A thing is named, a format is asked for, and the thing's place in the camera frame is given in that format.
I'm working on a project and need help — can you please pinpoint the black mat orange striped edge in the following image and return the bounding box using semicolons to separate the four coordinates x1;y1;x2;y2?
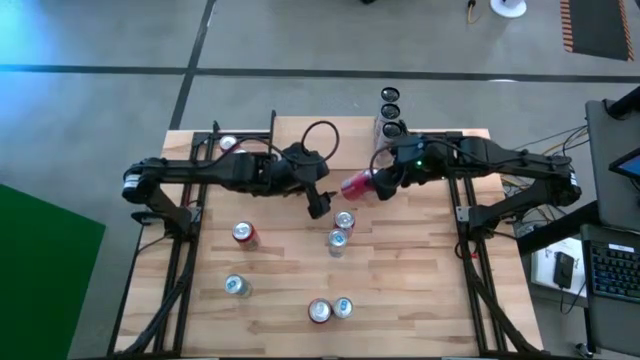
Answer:
559;0;636;62

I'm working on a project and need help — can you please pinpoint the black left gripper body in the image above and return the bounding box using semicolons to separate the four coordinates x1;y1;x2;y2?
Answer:
272;142;332;195

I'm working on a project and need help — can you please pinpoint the wooden shelf black metal frame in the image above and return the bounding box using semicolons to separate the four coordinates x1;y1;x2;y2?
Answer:
267;108;407;174

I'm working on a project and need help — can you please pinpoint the blue silver Red Bull can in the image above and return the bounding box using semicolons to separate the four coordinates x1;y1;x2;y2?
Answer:
332;296;356;320
327;228;351;259
223;273;254;299

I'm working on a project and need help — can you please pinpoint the dark grey keyboard desk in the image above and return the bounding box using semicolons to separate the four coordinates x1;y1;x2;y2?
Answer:
579;224;640;357

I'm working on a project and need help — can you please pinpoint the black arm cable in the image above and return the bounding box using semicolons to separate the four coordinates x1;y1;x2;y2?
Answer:
368;147;404;195
209;119;342;164

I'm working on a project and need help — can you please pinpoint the black phone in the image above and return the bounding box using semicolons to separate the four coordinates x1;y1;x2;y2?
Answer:
553;251;576;290

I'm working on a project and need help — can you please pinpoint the grey side desk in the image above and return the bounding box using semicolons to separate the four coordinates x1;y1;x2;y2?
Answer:
584;84;640;231

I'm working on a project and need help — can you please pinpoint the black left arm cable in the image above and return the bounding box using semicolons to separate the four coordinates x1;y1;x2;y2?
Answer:
209;119;342;164

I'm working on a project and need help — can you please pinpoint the yellow floor cable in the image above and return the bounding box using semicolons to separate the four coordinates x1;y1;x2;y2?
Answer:
502;127;591;206

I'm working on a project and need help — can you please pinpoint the white paper sheet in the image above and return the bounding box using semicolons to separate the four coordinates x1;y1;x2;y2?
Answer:
529;237;587;300

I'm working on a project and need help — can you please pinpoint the white round stand base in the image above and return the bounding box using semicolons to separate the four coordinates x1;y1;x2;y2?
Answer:
489;0;528;19

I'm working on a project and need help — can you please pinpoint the orange-red Fanta can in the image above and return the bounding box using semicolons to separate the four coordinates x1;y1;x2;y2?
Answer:
307;297;333;325

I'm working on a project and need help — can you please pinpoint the tablet with blue screen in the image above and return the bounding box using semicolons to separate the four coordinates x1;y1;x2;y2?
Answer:
608;152;640;182

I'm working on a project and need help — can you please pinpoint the green floor mat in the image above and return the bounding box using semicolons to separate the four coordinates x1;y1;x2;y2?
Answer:
0;182;107;360

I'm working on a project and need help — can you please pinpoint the backlit black keyboard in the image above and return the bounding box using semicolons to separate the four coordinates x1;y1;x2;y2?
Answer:
588;240;640;305

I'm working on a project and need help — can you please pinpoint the tall white can black lid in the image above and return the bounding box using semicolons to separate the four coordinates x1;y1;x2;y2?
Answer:
372;121;405;169
377;85;403;107
375;102;403;125

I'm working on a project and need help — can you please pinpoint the black aluminium table frame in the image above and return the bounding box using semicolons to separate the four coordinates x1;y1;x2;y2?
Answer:
107;119;549;360

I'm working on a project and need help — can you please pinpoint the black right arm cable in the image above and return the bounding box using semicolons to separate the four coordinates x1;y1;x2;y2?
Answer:
368;147;404;195

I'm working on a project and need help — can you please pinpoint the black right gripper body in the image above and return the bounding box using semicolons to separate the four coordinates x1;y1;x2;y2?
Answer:
385;133;447;189

